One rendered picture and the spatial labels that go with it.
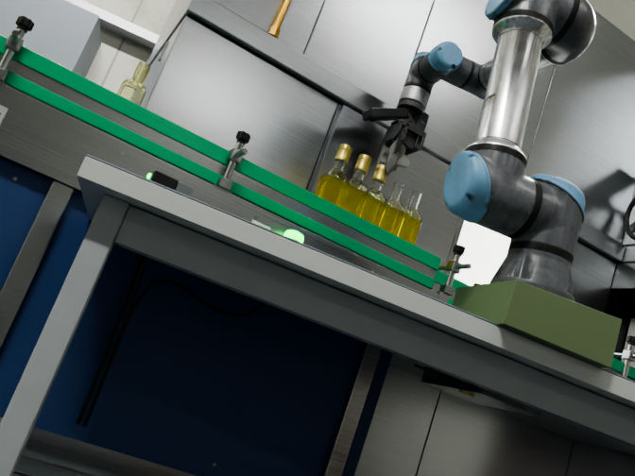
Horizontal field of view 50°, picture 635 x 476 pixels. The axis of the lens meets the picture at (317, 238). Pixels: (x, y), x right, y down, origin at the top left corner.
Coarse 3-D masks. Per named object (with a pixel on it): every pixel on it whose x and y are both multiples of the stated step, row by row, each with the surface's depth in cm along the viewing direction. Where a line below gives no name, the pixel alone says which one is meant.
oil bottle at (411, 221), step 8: (408, 208) 175; (408, 216) 174; (416, 216) 175; (400, 224) 174; (408, 224) 173; (416, 224) 174; (400, 232) 172; (408, 232) 173; (416, 232) 174; (408, 240) 173
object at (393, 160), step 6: (402, 144) 175; (390, 150) 174; (402, 150) 175; (390, 156) 173; (396, 156) 172; (402, 156) 174; (390, 162) 172; (396, 162) 173; (402, 162) 174; (408, 162) 175; (390, 168) 172
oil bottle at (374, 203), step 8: (368, 192) 170; (376, 192) 171; (368, 200) 169; (376, 200) 170; (384, 200) 171; (368, 208) 169; (376, 208) 170; (360, 216) 168; (368, 216) 169; (376, 216) 170; (376, 224) 170
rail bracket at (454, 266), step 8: (456, 248) 164; (464, 248) 164; (456, 256) 164; (448, 264) 164; (456, 264) 162; (464, 264) 159; (456, 272) 163; (448, 280) 162; (440, 288) 162; (448, 288) 161
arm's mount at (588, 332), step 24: (456, 288) 130; (480, 288) 121; (504, 288) 113; (528, 288) 111; (480, 312) 118; (504, 312) 110; (528, 312) 110; (552, 312) 111; (576, 312) 113; (600, 312) 114; (528, 336) 111; (552, 336) 111; (576, 336) 112; (600, 336) 113; (600, 360) 112
